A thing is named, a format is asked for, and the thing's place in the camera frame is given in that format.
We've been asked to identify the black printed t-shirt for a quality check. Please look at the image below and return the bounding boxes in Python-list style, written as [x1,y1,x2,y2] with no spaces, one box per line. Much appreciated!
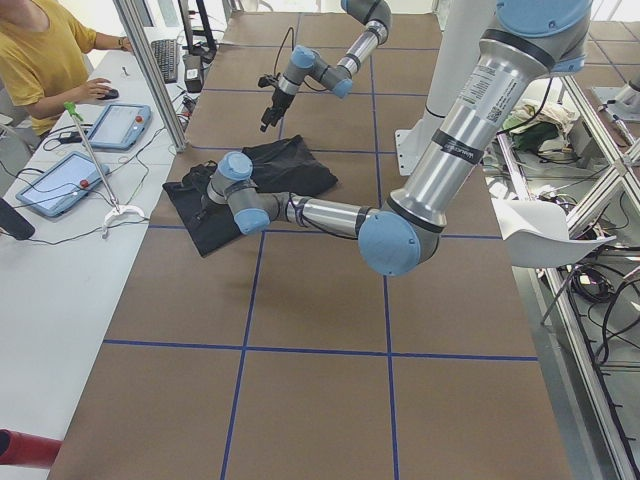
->
[163,135,338,257]

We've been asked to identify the aluminium frame post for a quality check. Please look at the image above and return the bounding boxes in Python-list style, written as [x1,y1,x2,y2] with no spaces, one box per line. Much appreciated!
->
[113,0,187,153]

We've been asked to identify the near blue teach pendant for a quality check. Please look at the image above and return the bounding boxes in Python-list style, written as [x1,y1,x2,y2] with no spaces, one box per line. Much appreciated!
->
[15,151,102,218]

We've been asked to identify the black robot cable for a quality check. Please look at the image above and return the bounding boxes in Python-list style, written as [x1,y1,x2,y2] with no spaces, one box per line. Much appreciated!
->
[272,27,301,81]

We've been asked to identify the far blue teach pendant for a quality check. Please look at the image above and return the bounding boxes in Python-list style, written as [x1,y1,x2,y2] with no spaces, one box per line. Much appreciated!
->
[87,103,151,151]

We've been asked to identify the person in yellow shirt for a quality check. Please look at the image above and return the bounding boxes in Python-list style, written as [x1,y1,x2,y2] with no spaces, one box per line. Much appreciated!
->
[1,1,132,137]

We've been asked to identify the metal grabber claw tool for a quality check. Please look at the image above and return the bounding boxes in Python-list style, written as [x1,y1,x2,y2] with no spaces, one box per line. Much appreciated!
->
[63,102,146,239]

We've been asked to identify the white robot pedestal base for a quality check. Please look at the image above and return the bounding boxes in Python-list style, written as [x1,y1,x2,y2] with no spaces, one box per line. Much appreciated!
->
[394,0,496,177]

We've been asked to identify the red cylinder object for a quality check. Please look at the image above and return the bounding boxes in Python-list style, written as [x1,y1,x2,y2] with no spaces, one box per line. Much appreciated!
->
[1,429,62,469]

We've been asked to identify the black computer mouse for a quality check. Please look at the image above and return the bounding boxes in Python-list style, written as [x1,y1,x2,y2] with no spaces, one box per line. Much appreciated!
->
[99,89,119,101]

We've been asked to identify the black keyboard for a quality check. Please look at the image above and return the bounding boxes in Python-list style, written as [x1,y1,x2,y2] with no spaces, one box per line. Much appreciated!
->
[150,39,179,84]

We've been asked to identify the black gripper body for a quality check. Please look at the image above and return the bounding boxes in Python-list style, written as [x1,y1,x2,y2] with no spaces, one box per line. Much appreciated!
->
[258,74,295,121]

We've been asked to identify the white curved sheet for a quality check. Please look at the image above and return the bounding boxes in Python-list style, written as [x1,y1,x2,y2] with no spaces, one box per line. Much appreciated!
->
[492,199,616,268]

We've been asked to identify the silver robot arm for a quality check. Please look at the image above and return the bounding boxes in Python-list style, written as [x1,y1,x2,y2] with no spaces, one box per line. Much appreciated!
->
[258,0,392,132]
[202,1,591,276]

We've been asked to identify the blue teach pendant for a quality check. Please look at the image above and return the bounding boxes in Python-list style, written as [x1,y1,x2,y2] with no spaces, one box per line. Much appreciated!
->
[87,103,151,151]
[15,151,102,218]

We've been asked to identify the brown paper table cover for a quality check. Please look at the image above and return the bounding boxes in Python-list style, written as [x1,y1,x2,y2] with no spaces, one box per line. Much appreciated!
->
[50,13,571,479]

